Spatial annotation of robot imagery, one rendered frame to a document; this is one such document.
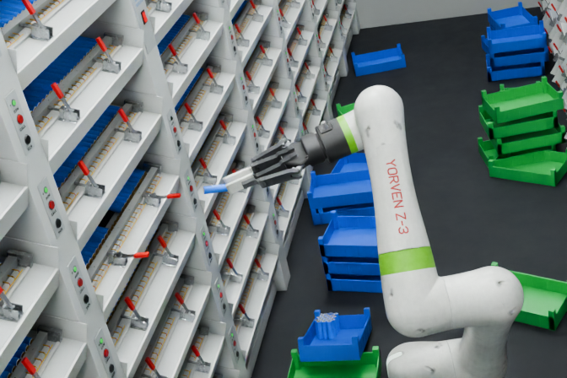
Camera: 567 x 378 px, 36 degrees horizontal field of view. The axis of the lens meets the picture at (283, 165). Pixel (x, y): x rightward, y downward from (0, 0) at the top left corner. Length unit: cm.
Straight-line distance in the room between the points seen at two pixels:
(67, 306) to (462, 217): 222
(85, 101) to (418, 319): 87
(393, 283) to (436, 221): 191
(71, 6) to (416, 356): 116
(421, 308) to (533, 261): 166
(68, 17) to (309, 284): 182
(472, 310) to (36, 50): 102
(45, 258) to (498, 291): 91
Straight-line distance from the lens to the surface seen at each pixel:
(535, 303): 325
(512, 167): 407
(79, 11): 204
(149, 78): 234
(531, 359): 304
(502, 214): 375
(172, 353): 242
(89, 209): 198
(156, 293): 232
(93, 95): 206
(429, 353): 223
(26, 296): 175
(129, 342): 218
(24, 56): 182
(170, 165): 244
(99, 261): 209
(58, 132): 191
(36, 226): 178
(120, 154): 218
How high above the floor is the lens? 200
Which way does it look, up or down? 27 degrees down
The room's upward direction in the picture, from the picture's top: 12 degrees counter-clockwise
